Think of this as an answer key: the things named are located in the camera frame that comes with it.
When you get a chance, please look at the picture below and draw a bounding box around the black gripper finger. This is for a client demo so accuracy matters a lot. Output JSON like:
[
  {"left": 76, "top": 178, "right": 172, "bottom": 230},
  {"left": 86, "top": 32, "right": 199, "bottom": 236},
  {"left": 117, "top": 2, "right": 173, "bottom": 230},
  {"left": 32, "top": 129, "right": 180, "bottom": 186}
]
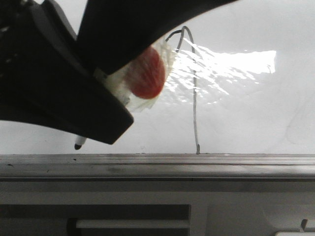
[
  {"left": 77, "top": 0, "right": 229, "bottom": 74},
  {"left": 0, "top": 0, "right": 133, "bottom": 144}
]

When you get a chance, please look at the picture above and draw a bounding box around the red magnet with clear tape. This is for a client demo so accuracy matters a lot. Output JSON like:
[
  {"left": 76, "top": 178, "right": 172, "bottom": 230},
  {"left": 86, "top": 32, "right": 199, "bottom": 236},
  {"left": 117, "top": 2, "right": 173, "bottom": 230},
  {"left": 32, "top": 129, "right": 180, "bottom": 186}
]
[{"left": 94, "top": 40, "right": 176, "bottom": 113}]

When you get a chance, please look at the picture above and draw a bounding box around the white whiteboard marker pen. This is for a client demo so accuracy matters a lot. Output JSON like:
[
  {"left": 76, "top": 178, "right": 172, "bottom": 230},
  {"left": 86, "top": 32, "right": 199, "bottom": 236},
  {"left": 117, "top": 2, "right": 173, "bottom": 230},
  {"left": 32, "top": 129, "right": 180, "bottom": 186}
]
[{"left": 74, "top": 135, "right": 87, "bottom": 150}]

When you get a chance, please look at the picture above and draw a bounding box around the white whiteboard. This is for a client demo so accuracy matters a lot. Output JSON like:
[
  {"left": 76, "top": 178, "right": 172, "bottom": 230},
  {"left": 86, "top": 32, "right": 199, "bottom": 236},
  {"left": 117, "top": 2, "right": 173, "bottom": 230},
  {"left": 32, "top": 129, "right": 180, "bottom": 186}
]
[{"left": 0, "top": 0, "right": 315, "bottom": 154}]

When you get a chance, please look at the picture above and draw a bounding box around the white box corner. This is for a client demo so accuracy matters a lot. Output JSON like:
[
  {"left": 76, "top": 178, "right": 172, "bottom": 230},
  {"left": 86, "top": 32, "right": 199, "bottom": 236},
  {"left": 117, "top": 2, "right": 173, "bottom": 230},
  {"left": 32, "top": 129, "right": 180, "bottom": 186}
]
[{"left": 275, "top": 232, "right": 315, "bottom": 236}]

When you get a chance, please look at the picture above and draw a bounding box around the aluminium whiteboard frame rail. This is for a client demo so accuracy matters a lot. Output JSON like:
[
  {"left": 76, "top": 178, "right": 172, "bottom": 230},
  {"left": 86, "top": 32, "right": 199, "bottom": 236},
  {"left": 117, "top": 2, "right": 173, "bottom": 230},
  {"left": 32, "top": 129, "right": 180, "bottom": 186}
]
[{"left": 0, "top": 153, "right": 315, "bottom": 179}]

